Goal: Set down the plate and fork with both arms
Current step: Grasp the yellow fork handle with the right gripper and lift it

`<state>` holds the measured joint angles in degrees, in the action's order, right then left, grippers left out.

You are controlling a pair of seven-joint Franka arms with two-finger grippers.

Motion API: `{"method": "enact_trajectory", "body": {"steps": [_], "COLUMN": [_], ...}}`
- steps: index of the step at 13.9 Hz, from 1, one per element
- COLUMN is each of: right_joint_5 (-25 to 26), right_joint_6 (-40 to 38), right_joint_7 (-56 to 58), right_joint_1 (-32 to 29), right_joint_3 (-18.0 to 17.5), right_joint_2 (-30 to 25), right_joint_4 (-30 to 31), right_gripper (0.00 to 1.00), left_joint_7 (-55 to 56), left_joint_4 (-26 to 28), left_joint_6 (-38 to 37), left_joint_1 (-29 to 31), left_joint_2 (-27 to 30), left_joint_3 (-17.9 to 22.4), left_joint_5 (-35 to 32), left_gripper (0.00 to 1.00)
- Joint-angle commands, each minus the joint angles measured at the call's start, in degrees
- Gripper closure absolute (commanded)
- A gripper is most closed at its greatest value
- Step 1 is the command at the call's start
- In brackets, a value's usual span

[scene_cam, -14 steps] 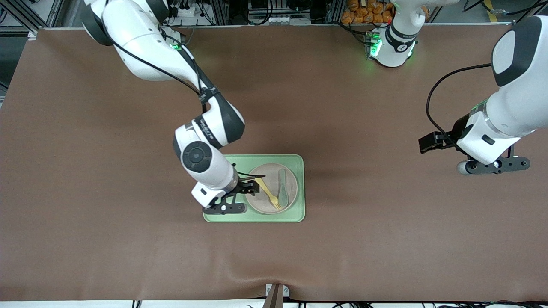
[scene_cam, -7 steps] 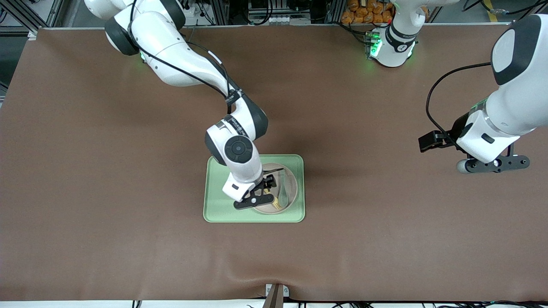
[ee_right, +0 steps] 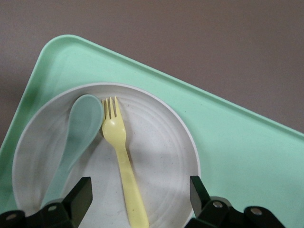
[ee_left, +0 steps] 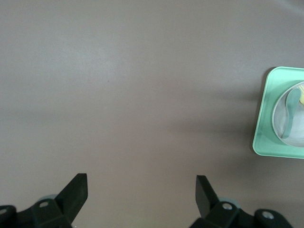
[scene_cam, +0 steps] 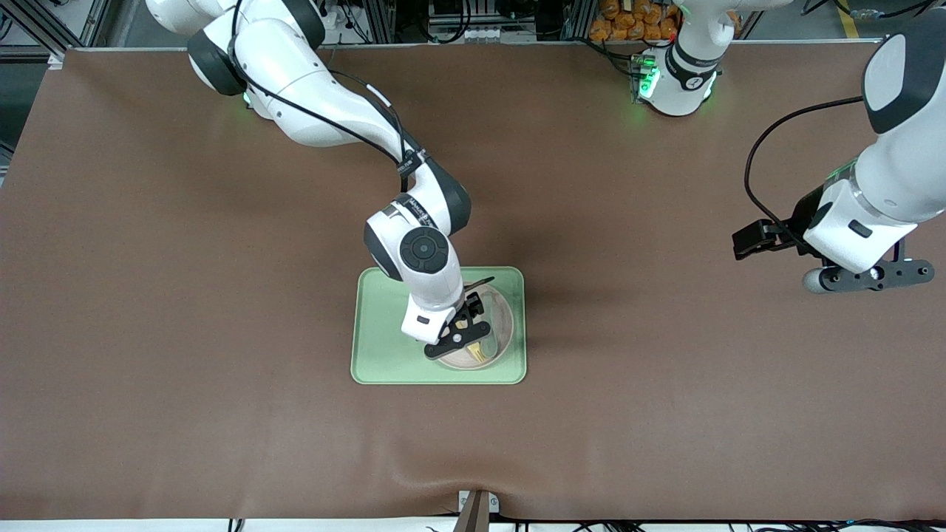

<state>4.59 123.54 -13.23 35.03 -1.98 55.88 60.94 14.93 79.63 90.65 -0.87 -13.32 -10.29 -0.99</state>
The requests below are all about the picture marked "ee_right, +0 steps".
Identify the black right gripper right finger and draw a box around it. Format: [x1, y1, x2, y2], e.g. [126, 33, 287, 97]
[184, 175, 285, 228]

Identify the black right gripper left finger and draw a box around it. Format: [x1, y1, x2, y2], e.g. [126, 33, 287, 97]
[0, 176, 93, 228]

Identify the round beige speckled plate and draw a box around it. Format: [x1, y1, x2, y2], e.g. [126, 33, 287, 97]
[12, 82, 201, 228]

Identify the small yellow plastic fork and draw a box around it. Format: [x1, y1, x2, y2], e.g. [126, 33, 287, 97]
[101, 96, 150, 228]

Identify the mint green rectangular tray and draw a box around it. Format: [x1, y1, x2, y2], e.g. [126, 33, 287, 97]
[0, 34, 304, 228]

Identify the pale green plastic spoon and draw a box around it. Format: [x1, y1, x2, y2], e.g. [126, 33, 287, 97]
[40, 94, 105, 209]

